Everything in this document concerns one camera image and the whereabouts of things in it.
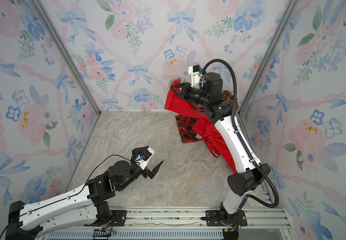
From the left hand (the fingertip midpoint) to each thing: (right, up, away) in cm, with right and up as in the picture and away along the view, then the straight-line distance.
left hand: (154, 153), depth 67 cm
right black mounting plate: (+29, -33, +6) cm, 44 cm away
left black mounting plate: (-19, -34, +8) cm, 40 cm away
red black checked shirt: (+16, +12, +36) cm, 42 cm away
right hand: (+8, +30, -4) cm, 31 cm away
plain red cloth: (+27, +11, +16) cm, 34 cm away
